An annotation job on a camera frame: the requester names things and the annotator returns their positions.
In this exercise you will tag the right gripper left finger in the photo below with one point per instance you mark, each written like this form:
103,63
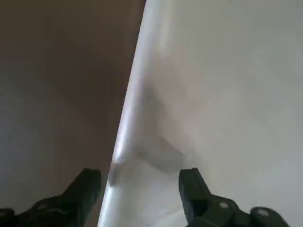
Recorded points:
71,209

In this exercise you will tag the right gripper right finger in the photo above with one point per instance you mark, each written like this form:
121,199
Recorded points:
203,214

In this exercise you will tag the cream tablecloth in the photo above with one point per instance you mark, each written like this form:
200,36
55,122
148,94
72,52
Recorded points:
225,71

